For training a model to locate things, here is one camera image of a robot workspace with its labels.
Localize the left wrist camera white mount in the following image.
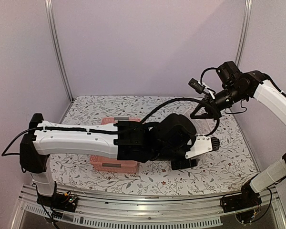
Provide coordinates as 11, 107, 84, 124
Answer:
185, 136, 221, 159

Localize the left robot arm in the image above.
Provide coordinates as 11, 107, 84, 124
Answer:
20, 113, 197, 207

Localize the aluminium front rail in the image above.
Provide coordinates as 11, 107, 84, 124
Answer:
11, 185, 286, 229

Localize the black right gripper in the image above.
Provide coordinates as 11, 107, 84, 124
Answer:
190, 84, 247, 120

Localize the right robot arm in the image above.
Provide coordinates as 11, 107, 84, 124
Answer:
190, 61, 286, 208

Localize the floral tablecloth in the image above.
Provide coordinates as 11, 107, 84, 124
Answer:
50, 95, 258, 196

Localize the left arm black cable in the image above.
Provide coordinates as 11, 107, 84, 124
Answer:
139, 97, 220, 138

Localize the left aluminium frame post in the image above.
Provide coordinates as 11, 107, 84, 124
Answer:
44, 0, 74, 102

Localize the right aluminium frame post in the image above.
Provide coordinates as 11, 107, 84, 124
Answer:
235, 0, 253, 67

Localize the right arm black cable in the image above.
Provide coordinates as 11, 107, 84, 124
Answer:
199, 68, 219, 84

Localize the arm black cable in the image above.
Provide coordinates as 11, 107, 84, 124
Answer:
199, 68, 219, 84
139, 97, 220, 138

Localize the aluminium frame post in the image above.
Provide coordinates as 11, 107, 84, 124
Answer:
235, 0, 253, 67
44, 0, 74, 102

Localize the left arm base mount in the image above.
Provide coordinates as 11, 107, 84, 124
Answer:
36, 188, 78, 213

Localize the clear zip top bag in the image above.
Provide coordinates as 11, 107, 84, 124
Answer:
182, 108, 216, 137

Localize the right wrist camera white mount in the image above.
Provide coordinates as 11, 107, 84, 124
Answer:
188, 78, 215, 99

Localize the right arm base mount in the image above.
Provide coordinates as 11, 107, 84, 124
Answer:
220, 181, 262, 213

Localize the pink plastic basket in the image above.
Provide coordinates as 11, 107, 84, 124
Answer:
90, 116, 140, 174

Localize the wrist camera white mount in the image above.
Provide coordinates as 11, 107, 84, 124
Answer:
188, 78, 215, 99
185, 136, 221, 159

